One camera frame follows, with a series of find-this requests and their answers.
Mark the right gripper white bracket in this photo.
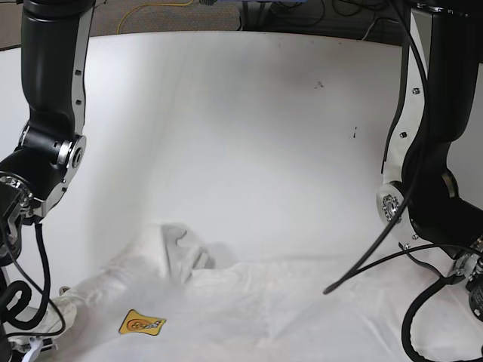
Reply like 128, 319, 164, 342
22, 337, 53, 362

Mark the left table cable grommet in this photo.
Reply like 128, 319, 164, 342
59, 287, 70, 296

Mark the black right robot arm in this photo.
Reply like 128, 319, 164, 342
1, 1, 95, 266

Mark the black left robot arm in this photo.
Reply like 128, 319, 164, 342
377, 1, 482, 284

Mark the white cable on floor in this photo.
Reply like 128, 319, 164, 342
361, 18, 382, 41

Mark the yellow cable on floor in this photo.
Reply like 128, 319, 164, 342
117, 0, 193, 35

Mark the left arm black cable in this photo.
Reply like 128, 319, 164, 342
322, 0, 483, 362

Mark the white printed t-shirt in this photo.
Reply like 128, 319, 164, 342
35, 225, 436, 361

